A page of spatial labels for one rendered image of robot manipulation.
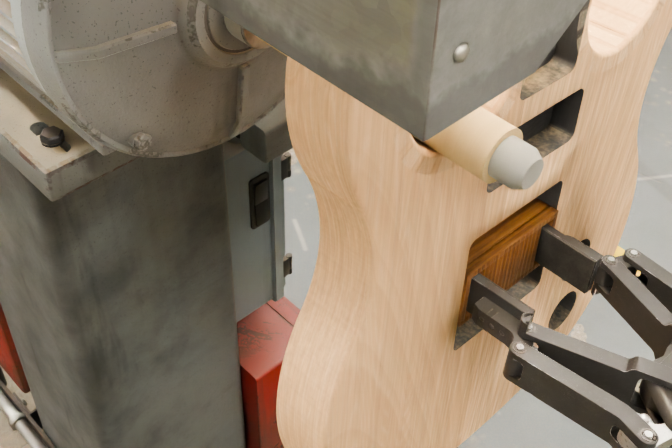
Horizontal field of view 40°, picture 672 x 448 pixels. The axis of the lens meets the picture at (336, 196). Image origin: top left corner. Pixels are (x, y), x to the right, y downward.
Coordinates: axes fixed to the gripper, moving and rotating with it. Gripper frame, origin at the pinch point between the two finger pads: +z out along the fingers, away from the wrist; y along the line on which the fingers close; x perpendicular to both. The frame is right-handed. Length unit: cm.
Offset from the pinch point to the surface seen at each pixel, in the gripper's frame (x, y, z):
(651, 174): -98, 155, 50
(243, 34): 14.6, -10.6, 15.7
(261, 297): -40, 11, 39
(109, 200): -10.9, -10.1, 35.0
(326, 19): 29.5, -25.1, -5.6
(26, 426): -62, -14, 57
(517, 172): 15.3, -9.4, -4.0
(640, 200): -99, 144, 46
